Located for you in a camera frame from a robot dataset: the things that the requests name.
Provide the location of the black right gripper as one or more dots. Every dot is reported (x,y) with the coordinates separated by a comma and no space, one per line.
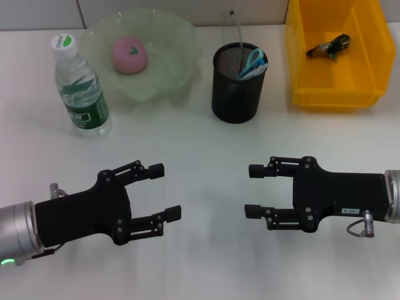
(343,193)

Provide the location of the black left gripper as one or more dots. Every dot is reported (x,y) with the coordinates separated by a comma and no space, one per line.
(81,215)

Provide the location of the clear green-label water bottle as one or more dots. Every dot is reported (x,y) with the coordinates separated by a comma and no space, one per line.
(87,115)

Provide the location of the blue scissors with sheath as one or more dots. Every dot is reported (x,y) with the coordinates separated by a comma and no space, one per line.
(244,73)

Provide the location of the pink peach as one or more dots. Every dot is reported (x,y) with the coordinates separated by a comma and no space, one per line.
(128,59)

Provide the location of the green plastic wrapper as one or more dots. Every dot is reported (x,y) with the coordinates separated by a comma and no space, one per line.
(322,50)

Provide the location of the transparent plastic ruler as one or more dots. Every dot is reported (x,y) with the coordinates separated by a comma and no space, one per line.
(231,28)

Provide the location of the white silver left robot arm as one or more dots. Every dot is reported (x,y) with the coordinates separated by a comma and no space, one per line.
(15,228)

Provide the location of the black mesh pen holder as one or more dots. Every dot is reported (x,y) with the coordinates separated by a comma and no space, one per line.
(237,100)

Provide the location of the green glass fruit plate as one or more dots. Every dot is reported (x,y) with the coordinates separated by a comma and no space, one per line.
(175,62)

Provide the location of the yellow plastic bin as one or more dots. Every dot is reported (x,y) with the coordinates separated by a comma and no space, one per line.
(318,81)

